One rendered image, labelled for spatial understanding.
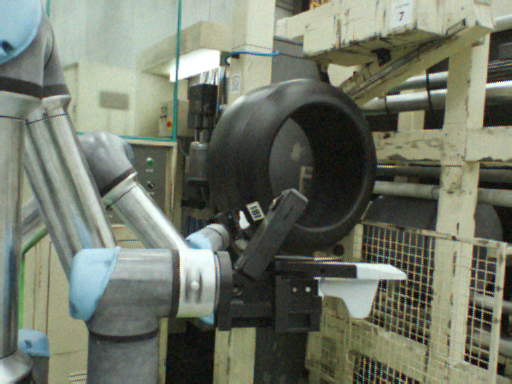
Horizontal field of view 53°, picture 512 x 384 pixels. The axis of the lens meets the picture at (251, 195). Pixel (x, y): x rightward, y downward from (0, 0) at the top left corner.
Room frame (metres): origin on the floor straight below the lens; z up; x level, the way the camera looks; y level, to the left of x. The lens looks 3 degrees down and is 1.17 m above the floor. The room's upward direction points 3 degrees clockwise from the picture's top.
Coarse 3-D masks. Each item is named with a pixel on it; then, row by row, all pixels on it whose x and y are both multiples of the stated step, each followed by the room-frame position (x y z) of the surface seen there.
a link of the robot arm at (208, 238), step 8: (200, 232) 1.21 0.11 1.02; (208, 232) 1.22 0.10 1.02; (216, 232) 1.24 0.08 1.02; (192, 240) 1.16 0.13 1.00; (200, 240) 1.16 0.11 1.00; (208, 240) 1.18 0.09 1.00; (216, 240) 1.21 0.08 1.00; (200, 248) 1.15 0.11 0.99; (208, 248) 1.16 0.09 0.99; (216, 248) 1.20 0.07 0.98
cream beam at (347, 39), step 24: (384, 0) 1.76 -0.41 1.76; (432, 0) 1.66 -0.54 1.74; (456, 0) 1.72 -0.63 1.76; (312, 24) 2.09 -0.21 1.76; (336, 24) 1.96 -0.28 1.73; (360, 24) 1.85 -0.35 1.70; (384, 24) 1.75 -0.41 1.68; (408, 24) 1.66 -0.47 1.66; (432, 24) 1.66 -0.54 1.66; (312, 48) 2.09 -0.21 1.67; (336, 48) 1.96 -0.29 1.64; (360, 48) 1.92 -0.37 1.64
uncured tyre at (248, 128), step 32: (256, 96) 1.70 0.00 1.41; (288, 96) 1.65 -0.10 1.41; (320, 96) 1.71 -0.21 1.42; (224, 128) 1.73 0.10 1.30; (256, 128) 1.61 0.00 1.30; (320, 128) 2.06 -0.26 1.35; (352, 128) 1.94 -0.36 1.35; (224, 160) 1.67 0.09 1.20; (256, 160) 1.59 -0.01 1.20; (320, 160) 2.07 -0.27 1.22; (352, 160) 1.99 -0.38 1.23; (224, 192) 1.69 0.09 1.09; (256, 192) 1.60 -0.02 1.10; (320, 192) 2.07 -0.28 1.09; (352, 192) 1.97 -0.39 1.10; (256, 224) 1.64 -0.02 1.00; (320, 224) 1.98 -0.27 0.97; (352, 224) 1.80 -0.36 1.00
